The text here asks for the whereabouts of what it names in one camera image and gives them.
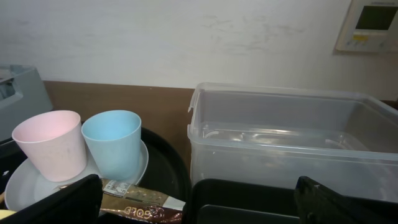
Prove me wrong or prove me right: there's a pink cup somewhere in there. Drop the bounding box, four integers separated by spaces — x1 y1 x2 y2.
12 110 87 182

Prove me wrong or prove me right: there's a blue cup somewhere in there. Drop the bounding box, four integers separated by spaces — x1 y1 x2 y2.
81 110 142 180

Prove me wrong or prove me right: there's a round black tray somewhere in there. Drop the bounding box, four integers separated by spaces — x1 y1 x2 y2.
0 126 192 224

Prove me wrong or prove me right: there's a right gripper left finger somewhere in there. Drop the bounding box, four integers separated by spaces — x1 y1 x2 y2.
1 174 103 224

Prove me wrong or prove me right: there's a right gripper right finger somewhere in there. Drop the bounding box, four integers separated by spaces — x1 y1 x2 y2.
294 176 397 224

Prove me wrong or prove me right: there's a black rectangular tray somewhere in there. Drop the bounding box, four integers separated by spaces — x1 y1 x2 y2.
183 177 398 224

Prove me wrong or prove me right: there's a wall control panel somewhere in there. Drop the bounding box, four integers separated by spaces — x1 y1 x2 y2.
335 0 397 53

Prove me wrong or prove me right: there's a clear plastic bin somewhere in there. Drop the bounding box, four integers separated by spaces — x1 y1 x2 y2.
187 83 397 202

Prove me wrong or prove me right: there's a grey dishwasher rack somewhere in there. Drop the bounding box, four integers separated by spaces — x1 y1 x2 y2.
1 65 53 142

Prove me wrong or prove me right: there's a yellow bowl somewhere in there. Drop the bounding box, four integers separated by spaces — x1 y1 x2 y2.
0 209 15 220

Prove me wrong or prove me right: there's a grey plate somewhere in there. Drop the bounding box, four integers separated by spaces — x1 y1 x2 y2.
4 139 149 212

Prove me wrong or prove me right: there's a gold snack wrapper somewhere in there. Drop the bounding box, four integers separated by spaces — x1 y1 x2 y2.
57 178 187 224

